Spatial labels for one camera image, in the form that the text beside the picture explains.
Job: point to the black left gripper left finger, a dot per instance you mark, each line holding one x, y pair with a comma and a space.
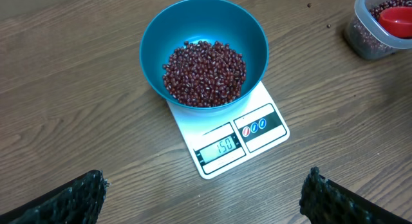
78, 201

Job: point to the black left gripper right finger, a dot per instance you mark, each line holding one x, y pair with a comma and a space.
326, 202

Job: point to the orange plastic measuring scoop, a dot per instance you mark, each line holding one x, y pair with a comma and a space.
397, 21

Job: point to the white digital kitchen scale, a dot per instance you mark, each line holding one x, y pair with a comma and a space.
221, 139

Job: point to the red beans in bowl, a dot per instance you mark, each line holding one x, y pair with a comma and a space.
204, 74

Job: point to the blue bowl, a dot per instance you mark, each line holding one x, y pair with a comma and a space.
203, 20

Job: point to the pile of red beans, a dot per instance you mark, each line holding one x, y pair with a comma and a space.
368, 13

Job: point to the clear plastic bean container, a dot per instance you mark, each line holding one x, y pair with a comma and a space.
363, 43

